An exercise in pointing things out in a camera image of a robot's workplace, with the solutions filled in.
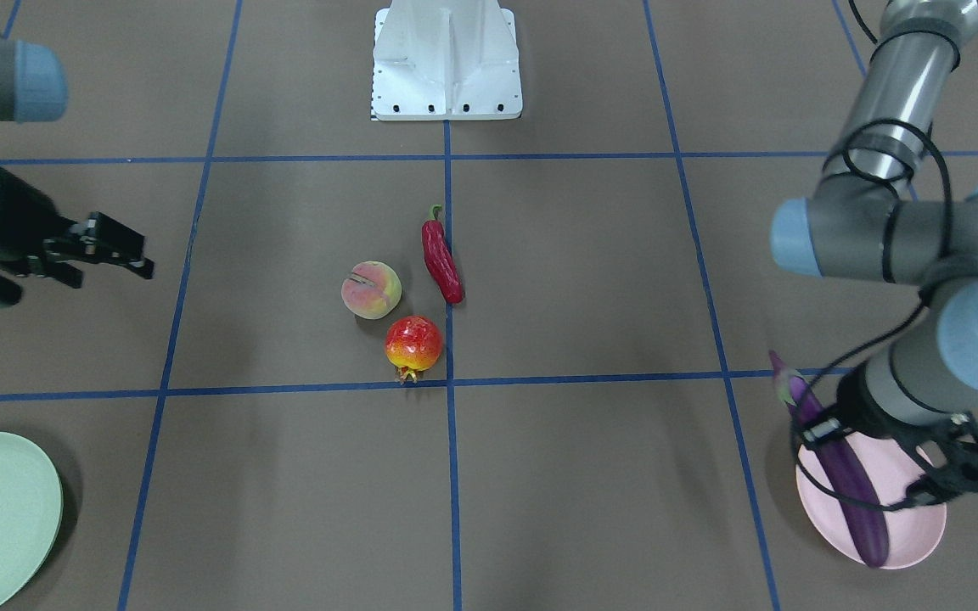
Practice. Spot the purple eggplant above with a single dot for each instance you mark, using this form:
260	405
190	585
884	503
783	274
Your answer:
848	482

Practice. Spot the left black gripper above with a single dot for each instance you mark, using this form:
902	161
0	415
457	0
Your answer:
868	413

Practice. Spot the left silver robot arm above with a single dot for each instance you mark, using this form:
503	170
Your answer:
883	210

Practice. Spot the white pedestal base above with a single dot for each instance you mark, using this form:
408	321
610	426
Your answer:
446	61

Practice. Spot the red pomegranate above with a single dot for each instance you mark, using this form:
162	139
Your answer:
413	345

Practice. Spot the peach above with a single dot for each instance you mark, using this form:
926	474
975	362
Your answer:
371	290

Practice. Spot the pink plate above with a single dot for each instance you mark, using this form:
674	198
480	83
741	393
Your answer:
914	533

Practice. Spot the red chili pepper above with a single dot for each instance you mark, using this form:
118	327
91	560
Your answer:
438	257

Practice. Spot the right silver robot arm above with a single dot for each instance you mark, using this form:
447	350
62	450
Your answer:
33	89

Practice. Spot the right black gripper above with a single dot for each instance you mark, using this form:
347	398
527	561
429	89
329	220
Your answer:
20	217

